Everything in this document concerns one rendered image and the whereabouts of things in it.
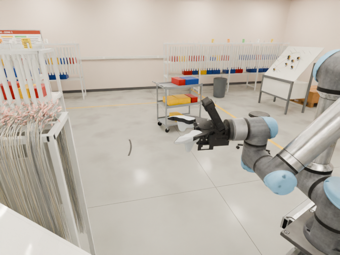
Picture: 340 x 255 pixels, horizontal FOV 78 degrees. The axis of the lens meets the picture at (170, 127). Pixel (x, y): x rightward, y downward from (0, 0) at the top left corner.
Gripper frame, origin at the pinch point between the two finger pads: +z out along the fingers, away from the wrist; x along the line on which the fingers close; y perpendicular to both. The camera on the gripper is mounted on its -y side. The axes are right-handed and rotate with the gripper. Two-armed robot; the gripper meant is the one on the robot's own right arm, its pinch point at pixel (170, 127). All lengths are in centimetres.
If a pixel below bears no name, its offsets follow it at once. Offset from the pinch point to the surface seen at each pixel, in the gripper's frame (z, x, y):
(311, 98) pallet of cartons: -476, 450, 195
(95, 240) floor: 61, 75, 170
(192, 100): -97, 352, 144
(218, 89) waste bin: -246, 589, 213
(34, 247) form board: 41, -18, 27
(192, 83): -97, 356, 109
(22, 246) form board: 42, -19, 24
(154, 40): -48, 786, 87
